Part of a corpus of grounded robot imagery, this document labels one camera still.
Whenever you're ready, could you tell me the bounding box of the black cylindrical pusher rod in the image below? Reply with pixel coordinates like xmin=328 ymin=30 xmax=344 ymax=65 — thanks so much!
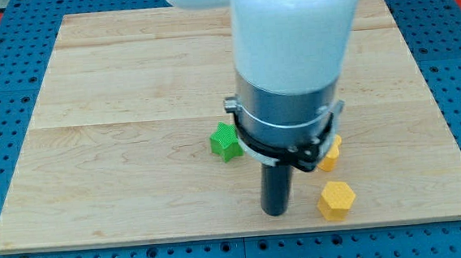
xmin=261 ymin=164 xmax=293 ymax=217

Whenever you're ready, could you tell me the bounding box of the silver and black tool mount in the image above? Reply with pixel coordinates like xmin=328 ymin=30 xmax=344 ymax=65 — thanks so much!
xmin=224 ymin=74 xmax=344 ymax=173

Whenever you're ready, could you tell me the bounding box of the green star block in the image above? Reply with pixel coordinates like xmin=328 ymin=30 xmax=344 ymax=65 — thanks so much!
xmin=209 ymin=122 xmax=243 ymax=163

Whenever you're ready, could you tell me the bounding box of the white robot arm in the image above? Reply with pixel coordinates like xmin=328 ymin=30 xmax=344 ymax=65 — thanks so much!
xmin=166 ymin=0 xmax=358 ymax=216

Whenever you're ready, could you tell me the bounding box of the yellow block behind arm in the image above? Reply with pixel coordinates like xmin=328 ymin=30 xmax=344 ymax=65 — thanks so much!
xmin=317 ymin=135 xmax=342 ymax=172

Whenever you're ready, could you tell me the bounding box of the yellow hexagon block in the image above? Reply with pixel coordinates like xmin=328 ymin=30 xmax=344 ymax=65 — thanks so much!
xmin=317 ymin=181 xmax=356 ymax=221

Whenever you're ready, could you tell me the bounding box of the light wooden board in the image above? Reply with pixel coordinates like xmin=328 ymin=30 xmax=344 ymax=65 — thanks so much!
xmin=0 ymin=0 xmax=461 ymax=255

